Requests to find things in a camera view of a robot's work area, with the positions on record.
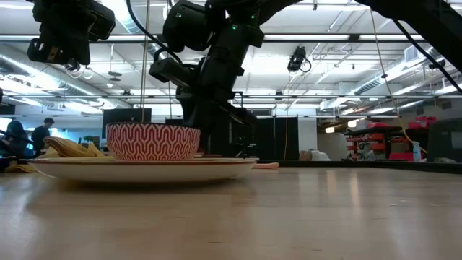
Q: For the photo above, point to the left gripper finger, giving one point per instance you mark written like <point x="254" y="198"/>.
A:
<point x="84" y="50"/>
<point x="71" y="53"/>

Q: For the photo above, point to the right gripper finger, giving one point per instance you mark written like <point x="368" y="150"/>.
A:
<point x="216" y="137"/>
<point x="193" y="113"/>

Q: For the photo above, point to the red white patterned bowl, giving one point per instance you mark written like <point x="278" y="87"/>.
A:
<point x="151" y="142"/>

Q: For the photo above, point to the beige plate with brown rim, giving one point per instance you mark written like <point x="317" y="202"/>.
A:
<point x="144" y="171"/>

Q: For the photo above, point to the yellow cloth napkin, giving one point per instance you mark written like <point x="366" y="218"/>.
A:
<point x="68" y="148"/>

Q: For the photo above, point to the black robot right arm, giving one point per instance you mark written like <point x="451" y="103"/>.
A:
<point x="433" y="21"/>

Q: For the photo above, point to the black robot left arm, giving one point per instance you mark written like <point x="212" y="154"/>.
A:
<point x="61" y="7"/>

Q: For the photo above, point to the black partition screen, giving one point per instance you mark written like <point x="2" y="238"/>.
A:
<point x="278" y="137"/>

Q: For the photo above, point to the black monitor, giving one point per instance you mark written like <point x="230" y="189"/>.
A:
<point x="122" y="115"/>

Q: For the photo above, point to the person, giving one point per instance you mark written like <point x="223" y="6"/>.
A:
<point x="14" y="139"/>
<point x="40" y="135"/>

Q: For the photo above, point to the cardboard box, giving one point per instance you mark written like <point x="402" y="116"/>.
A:
<point x="305" y="155"/>

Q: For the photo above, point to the white bag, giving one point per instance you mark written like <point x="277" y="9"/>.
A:
<point x="320" y="156"/>

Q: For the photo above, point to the black bar with light strips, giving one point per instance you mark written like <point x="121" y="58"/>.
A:
<point x="307" y="37"/>

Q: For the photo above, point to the thin black horizontal bar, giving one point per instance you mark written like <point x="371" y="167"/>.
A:
<point x="325" y="96"/>

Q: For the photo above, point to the red storage bin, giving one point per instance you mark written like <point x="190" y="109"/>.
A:
<point x="377" y="125"/>
<point x="424" y="122"/>
<point x="400" y="156"/>

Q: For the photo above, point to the black storage shelf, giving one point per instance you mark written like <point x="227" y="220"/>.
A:
<point x="382" y="135"/>

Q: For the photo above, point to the clear spray bottle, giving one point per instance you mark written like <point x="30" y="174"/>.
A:
<point x="417" y="153"/>

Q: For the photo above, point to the silver ventilation duct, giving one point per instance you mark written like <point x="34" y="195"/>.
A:
<point x="379" y="81"/>
<point x="122" y="21"/>
<point x="36" y="68"/>

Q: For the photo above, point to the black overhead camera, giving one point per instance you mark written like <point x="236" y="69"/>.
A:
<point x="297" y="59"/>

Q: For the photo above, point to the black table edge rail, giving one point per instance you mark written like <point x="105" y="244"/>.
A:
<point x="361" y="164"/>

